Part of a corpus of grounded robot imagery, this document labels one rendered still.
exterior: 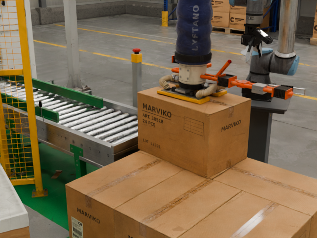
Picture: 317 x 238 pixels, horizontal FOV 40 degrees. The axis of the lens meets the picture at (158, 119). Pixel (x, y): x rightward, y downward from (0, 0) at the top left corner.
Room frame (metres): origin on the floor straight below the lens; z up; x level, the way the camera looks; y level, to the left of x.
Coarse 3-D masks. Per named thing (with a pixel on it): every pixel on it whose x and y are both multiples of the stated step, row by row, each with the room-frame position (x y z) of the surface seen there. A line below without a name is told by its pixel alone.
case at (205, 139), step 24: (144, 96) 2.66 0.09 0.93; (168, 96) 2.61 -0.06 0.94; (216, 96) 2.61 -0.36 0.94; (240, 96) 2.61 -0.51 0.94; (144, 120) 2.66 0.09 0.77; (168, 120) 2.51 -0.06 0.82; (192, 120) 2.37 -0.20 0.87; (216, 120) 2.32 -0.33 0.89; (240, 120) 2.49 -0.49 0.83; (144, 144) 2.66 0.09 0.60; (168, 144) 2.50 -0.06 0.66; (192, 144) 2.37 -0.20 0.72; (216, 144) 2.33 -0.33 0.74; (240, 144) 2.50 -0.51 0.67; (192, 168) 2.36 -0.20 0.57; (216, 168) 2.34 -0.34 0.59
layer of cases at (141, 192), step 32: (128, 160) 2.53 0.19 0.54; (160, 160) 2.54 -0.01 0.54; (256, 160) 2.53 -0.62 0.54; (96, 192) 2.12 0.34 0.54; (128, 192) 2.12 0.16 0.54; (160, 192) 2.12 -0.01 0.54; (192, 192) 2.13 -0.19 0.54; (224, 192) 2.13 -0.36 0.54; (256, 192) 2.13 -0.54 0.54; (288, 192) 2.13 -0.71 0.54; (96, 224) 2.05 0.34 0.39; (128, 224) 1.89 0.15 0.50; (160, 224) 1.82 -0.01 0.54; (192, 224) 1.82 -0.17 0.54; (224, 224) 1.82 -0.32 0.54; (256, 224) 1.82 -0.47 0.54; (288, 224) 1.82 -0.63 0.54
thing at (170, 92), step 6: (162, 90) 2.65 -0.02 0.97; (168, 90) 2.64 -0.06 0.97; (174, 90) 2.62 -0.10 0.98; (174, 96) 2.57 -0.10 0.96; (180, 96) 2.54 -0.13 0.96; (186, 96) 2.53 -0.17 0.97; (192, 96) 2.52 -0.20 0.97; (204, 96) 2.52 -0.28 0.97; (198, 102) 2.45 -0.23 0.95; (204, 102) 2.47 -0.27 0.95
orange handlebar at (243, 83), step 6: (210, 66) 2.87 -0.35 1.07; (204, 78) 2.57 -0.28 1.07; (210, 78) 2.54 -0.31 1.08; (216, 78) 2.51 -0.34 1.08; (234, 84) 2.43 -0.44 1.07; (240, 84) 2.41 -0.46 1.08; (246, 84) 2.39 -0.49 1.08; (252, 84) 2.40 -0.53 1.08; (264, 90) 2.31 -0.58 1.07; (270, 90) 2.29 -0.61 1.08
